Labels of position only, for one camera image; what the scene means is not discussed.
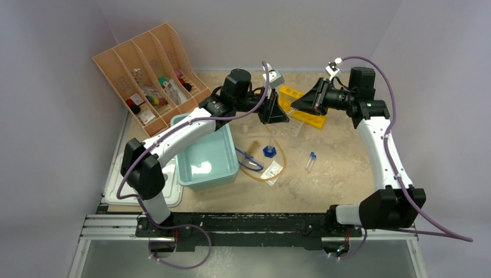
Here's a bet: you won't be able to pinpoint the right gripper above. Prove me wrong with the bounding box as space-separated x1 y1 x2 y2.
292 78 357 117

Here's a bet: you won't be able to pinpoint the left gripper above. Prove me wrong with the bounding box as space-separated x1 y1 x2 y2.
234 85 289 125

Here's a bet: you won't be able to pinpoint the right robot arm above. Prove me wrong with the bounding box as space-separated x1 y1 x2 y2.
291 67 426 236

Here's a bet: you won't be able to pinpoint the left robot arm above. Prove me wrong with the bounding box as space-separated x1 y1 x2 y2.
120 66 289 237

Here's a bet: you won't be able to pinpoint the yellow test tube rack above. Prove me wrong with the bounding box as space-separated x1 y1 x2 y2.
279 85 327 130

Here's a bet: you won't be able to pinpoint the clear well plate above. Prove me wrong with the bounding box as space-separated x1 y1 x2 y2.
277 120 304 138

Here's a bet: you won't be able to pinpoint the clear glass beaker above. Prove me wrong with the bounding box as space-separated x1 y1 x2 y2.
237 123 251 134

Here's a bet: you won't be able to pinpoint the tan bristle brush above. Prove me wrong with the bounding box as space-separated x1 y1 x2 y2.
246 140 259 157

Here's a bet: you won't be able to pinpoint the blue safety glasses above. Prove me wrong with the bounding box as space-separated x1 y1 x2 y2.
235 147 264 172

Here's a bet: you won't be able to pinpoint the white label packet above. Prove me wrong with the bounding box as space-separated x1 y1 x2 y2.
260 160 284 186

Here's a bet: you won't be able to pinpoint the tan rubber tubing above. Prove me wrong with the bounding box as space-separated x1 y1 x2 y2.
238 127 288 185

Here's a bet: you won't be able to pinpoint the teal plastic bin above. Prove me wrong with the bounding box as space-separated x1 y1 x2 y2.
171 112 239 191

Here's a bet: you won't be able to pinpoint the peach desk file organizer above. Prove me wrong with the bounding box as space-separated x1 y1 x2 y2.
93 23 211 136

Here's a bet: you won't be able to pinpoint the white bin lid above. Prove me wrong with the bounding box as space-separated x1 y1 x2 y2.
104 153 182 207

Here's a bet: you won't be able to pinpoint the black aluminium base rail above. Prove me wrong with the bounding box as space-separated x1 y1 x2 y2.
81 212 416 255

